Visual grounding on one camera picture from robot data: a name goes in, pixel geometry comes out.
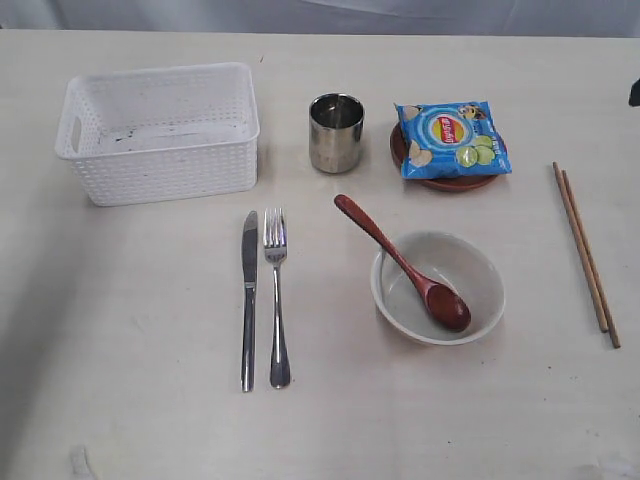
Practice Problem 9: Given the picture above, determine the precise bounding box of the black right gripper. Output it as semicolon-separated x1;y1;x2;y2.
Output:
628;79;640;106

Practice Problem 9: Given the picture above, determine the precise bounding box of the blue chips bag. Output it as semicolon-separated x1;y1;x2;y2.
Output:
395;101;512;180

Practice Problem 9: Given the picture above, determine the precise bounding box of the wooden chopstick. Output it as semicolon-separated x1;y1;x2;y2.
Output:
561;170;621;349
552;162;609;333

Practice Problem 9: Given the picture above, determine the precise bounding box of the brown round plate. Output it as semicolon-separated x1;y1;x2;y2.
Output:
389;122;498;193

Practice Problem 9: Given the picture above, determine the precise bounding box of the brown spoon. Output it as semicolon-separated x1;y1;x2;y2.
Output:
334;194;471;332

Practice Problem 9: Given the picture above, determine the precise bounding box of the stainless steel cup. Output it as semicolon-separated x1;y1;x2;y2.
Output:
308;93;365;174

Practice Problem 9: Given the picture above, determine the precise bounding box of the pale green bowl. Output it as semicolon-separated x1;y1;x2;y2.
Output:
370;231;506;346

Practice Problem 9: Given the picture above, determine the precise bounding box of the silver fork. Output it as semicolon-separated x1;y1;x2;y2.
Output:
263;208;291;389

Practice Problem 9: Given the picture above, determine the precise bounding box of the silver table knife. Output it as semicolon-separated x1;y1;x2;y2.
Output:
241;210;258;393

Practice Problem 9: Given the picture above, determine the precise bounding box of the white perforated plastic basket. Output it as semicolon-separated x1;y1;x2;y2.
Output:
54;62;260;207

